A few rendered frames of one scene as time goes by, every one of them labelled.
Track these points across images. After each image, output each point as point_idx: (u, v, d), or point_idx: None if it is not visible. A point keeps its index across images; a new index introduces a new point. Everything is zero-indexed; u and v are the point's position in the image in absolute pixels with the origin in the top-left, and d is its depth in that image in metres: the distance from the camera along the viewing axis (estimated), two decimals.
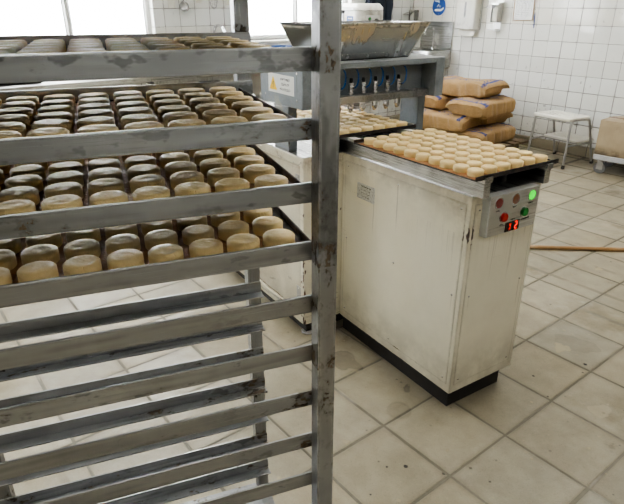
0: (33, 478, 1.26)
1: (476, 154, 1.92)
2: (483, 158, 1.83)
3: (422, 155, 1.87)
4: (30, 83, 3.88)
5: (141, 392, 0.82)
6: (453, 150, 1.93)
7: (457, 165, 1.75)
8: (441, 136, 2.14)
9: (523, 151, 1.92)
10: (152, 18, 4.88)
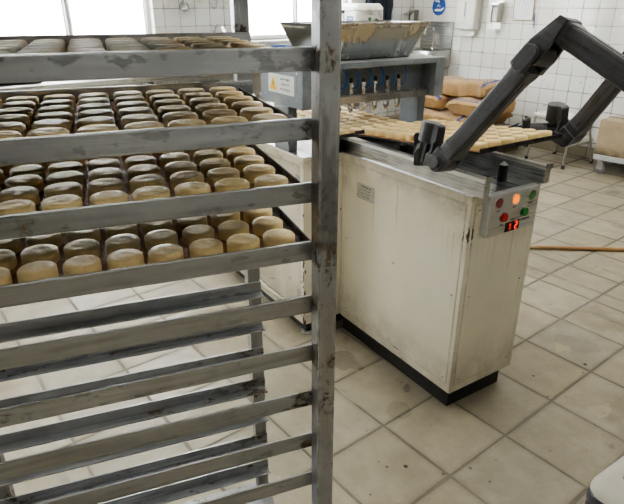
0: (33, 478, 1.26)
1: None
2: (486, 135, 1.80)
3: None
4: (30, 83, 3.88)
5: (141, 392, 0.82)
6: (455, 132, 1.91)
7: None
8: (442, 123, 2.12)
9: (527, 129, 1.89)
10: (152, 18, 4.88)
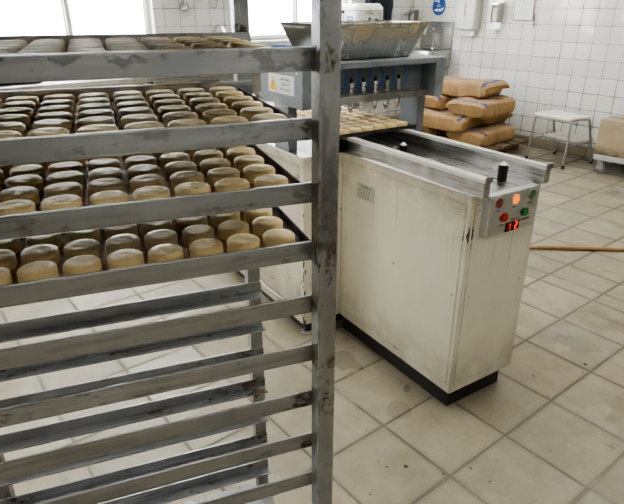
0: (33, 478, 1.26)
1: None
2: None
3: None
4: (30, 83, 3.88)
5: (141, 392, 0.82)
6: None
7: None
8: None
9: None
10: (152, 18, 4.88)
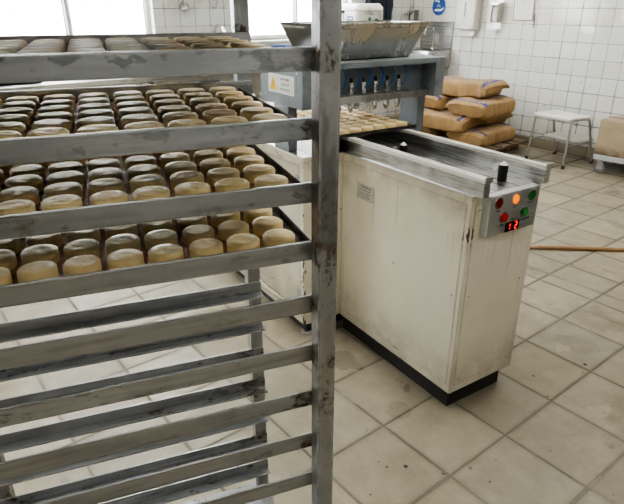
0: (33, 478, 1.26)
1: None
2: None
3: None
4: (30, 83, 3.88)
5: (141, 392, 0.82)
6: None
7: None
8: None
9: None
10: (152, 18, 4.88)
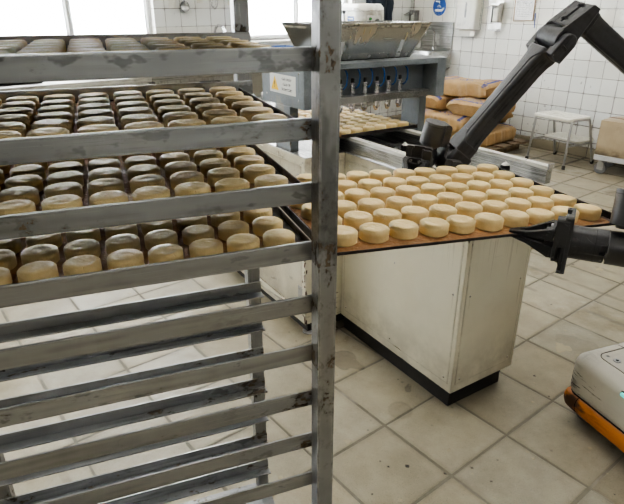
0: (36, 477, 1.26)
1: (468, 190, 1.17)
2: (514, 191, 1.15)
3: (498, 218, 0.99)
4: (31, 83, 3.88)
5: (145, 391, 0.82)
6: (460, 195, 1.11)
7: (568, 212, 1.04)
8: (346, 182, 1.15)
9: (465, 167, 1.32)
10: (153, 18, 4.88)
